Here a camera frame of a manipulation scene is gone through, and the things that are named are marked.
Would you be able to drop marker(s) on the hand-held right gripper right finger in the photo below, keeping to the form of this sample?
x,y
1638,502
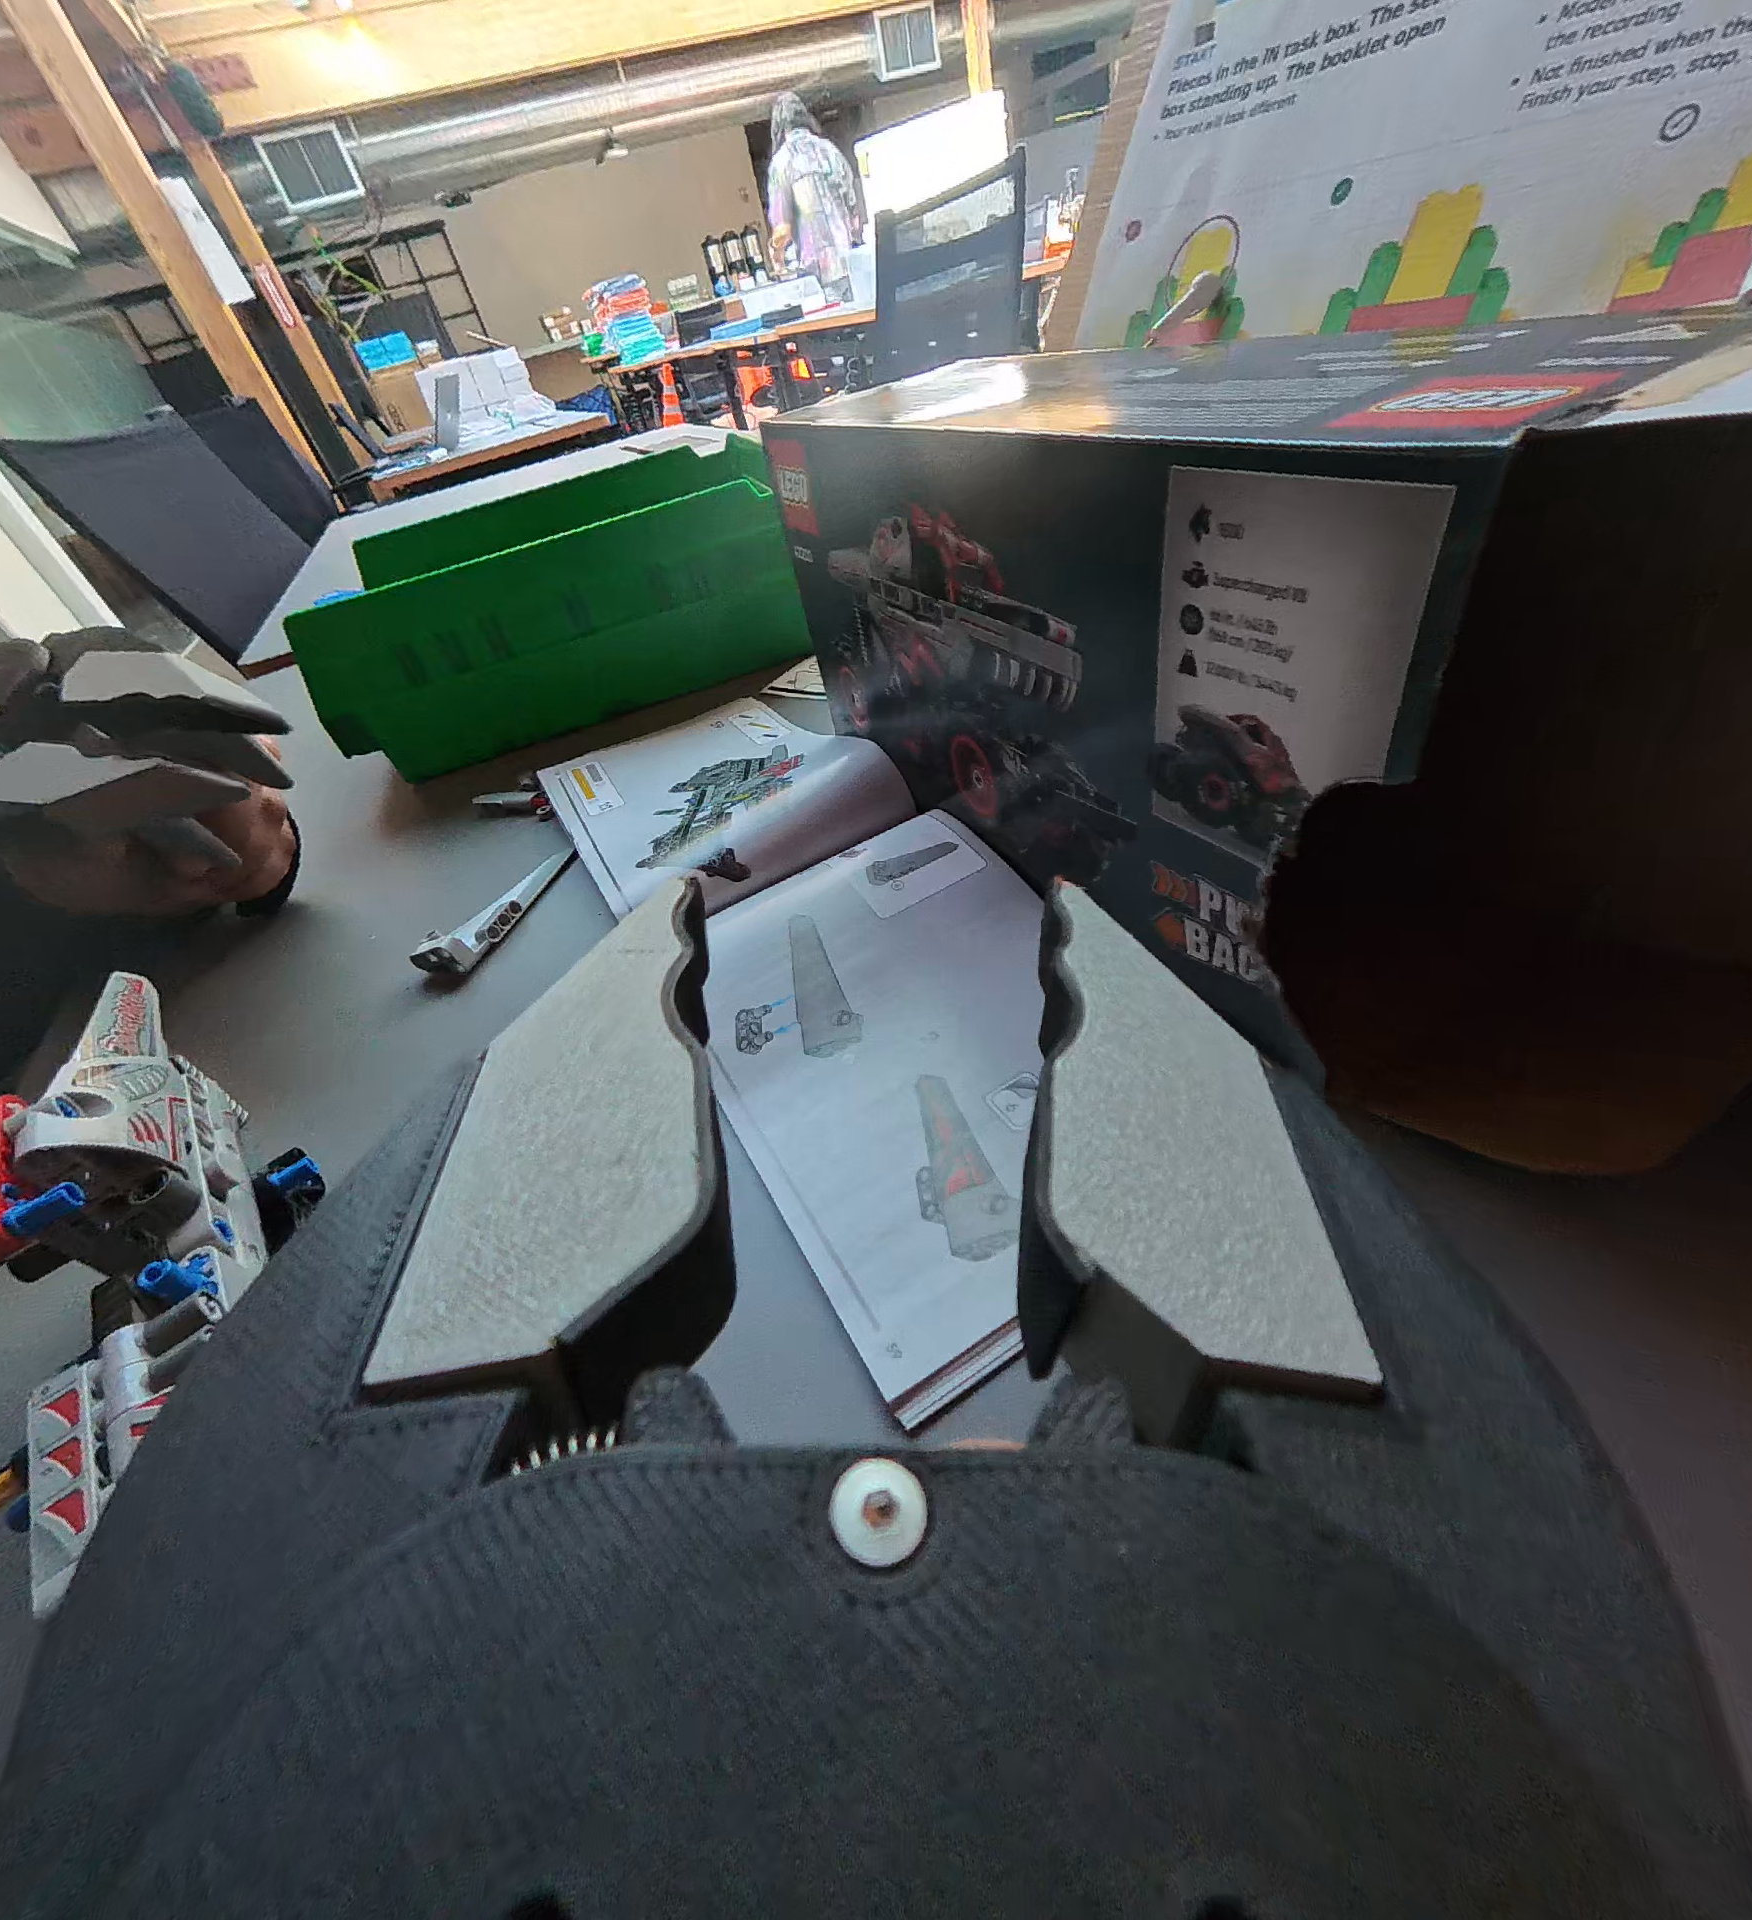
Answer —
x,y
1190,1186

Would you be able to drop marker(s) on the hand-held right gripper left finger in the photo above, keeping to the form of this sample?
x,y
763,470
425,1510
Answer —
x,y
547,1171

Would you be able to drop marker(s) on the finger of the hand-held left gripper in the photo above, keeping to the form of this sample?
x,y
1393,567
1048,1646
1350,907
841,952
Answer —
x,y
169,694
84,778

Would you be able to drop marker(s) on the green plastic bin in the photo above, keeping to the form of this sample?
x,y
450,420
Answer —
x,y
547,661
547,517

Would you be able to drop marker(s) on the white lego beam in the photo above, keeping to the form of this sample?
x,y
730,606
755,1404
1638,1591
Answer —
x,y
493,913

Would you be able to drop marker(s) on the small grey lego piece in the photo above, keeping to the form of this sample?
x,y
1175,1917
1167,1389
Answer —
x,y
516,799

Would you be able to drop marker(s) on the partly built lego truck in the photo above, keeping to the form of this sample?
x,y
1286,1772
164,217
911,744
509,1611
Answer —
x,y
124,1141

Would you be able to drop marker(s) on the lego instruction booklet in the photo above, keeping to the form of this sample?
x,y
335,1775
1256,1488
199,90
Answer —
x,y
875,960

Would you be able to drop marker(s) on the black lego set box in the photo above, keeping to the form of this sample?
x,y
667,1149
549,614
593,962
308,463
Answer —
x,y
966,494

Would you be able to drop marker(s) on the person's left hand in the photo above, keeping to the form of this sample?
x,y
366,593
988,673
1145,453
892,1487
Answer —
x,y
110,877

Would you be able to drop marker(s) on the black fabric chair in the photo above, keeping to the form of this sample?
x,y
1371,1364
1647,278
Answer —
x,y
156,509

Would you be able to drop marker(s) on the silver laptop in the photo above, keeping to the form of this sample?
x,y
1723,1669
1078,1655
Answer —
x,y
442,409

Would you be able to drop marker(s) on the wooden table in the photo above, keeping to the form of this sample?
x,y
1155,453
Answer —
x,y
484,447

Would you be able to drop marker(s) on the stack of blue boxes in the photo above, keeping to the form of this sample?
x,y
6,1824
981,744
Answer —
x,y
389,350

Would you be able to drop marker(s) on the stack of white boxes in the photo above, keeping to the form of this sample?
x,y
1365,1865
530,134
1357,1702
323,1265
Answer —
x,y
493,382

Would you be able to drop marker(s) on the white paper sheet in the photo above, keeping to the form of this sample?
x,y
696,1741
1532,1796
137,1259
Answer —
x,y
795,682

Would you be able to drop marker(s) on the orange traffic cone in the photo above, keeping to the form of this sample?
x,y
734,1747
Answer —
x,y
669,396

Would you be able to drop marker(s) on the stack of coloured boxes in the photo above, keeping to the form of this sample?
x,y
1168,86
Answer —
x,y
626,315

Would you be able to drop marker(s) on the black mesh office chair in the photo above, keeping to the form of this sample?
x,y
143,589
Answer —
x,y
950,285

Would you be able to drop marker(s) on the instruction poster board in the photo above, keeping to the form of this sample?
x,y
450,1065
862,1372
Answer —
x,y
1417,134

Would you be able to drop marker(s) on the wooden post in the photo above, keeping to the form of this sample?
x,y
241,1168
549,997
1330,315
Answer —
x,y
124,195

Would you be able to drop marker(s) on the silver ventilation duct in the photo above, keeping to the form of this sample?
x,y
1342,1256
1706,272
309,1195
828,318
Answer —
x,y
592,114

